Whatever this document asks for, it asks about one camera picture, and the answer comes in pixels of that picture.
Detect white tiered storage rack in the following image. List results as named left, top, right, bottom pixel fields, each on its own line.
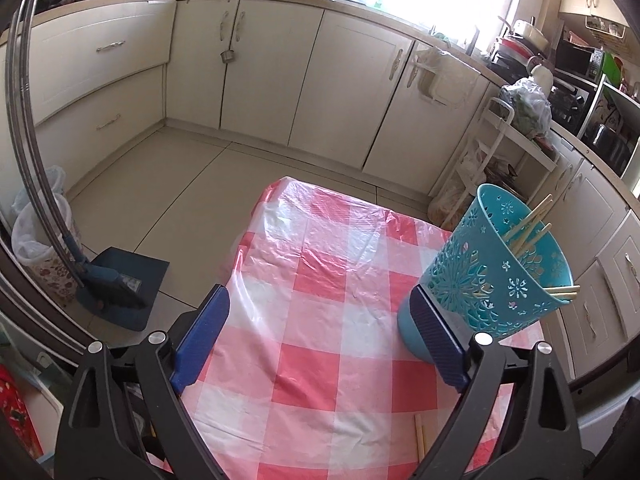
left=427, top=96, right=560, bottom=231

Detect white plastic bag bin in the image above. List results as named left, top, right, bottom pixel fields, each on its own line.
left=11, top=165, right=80, bottom=304

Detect beige kitchen base cabinets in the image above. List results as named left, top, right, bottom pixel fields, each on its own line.
left=0, top=0, right=640, bottom=380

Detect green vegetables plastic bag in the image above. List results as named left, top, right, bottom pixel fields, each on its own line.
left=499, top=77, right=552, bottom=140

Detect blue dustpan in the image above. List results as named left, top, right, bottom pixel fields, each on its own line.
left=76, top=247, right=169, bottom=332

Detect wooden chopstick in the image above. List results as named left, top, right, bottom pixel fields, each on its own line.
left=515, top=223, right=552, bottom=258
left=414, top=413, right=426, bottom=464
left=502, top=194, right=553, bottom=243
left=422, top=424, right=437, bottom=452
left=544, top=285, right=580, bottom=297

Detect red white checkered tablecloth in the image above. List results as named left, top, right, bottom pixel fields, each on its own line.
left=146, top=174, right=547, bottom=480

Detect teal perforated plastic basket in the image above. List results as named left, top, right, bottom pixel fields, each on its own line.
left=418, top=183, right=577, bottom=339

